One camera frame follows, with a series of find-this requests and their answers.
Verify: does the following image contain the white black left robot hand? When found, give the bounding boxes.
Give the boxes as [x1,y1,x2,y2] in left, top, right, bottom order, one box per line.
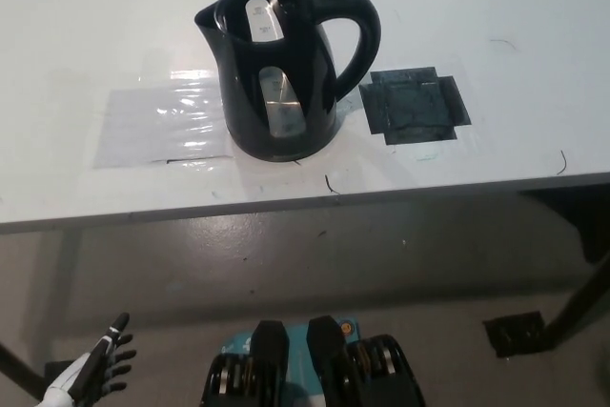
[42,312,138,407]

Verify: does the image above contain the black electric kettle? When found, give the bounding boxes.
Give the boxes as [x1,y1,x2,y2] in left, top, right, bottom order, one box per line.
[193,0,383,164]

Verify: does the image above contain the dark metal table leg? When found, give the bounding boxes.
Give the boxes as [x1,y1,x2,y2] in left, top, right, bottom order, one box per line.
[0,339,40,403]
[541,243,610,352]

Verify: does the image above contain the clear plastic sheet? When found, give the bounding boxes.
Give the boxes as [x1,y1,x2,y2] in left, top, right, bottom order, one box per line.
[91,68,235,173]

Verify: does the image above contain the black tape patch on table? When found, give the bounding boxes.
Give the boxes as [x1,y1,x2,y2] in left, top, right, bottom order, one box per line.
[358,64,474,147]

